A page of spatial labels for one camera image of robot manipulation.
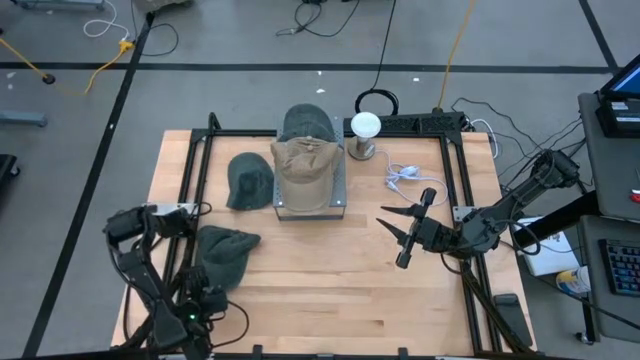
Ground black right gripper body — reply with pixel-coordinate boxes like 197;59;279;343
397;188;464;269

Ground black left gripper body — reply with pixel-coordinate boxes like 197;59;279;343
180;266;229;322

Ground grey-green corduroy cap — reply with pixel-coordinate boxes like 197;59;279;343
225;151;276;212
277;102;338;145
193;224;263;294

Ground grey perforated metal rack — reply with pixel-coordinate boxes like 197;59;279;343
272;117;348;222

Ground black power strip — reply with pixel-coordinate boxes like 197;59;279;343
372;111;467;134

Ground white mushroom lamp brass base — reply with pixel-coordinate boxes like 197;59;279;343
347;111;383;162

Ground black phone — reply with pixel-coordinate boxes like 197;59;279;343
492;292;534;349

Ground white box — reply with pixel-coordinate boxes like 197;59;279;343
514;215;581;278

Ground black support bar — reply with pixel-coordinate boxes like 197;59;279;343
509;189;601;251

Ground white canister yellow blue label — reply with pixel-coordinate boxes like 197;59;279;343
555;266;593;296

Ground black keyboard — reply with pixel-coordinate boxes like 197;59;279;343
598;238;640;298

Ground grey desk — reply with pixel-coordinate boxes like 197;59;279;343
577;92;640;224
574;214;640;345

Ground black laptop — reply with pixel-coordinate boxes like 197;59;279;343
594;53;640;139

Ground grey metal furniture foot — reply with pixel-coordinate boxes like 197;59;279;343
0;110;49;128

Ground beige grey floor object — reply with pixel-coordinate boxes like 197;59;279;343
132;0;194;14

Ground grey metal cart base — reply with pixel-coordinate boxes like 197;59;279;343
9;0;107;11

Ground white lamp cable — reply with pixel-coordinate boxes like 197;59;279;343
373;148;450;208

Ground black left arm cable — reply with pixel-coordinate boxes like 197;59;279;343
209;299;251;350

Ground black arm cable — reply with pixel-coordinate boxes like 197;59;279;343
209;299;251;350
492;219;545;257

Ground black aluminium table frame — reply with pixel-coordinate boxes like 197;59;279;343
119;112;539;360

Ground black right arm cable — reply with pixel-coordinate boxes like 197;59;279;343
492;219;545;257

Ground black coiled cable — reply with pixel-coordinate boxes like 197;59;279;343
353;0;400;117

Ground yellow extension cable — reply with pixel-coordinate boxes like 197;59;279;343
436;0;476;112

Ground black floor cable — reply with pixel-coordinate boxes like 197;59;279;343
130;9;180;58
275;0;362;39
524;272;640;331

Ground yellow cable with plug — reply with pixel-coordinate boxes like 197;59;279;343
0;37;136;97

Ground white floor cable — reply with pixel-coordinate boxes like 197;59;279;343
82;0;132;42

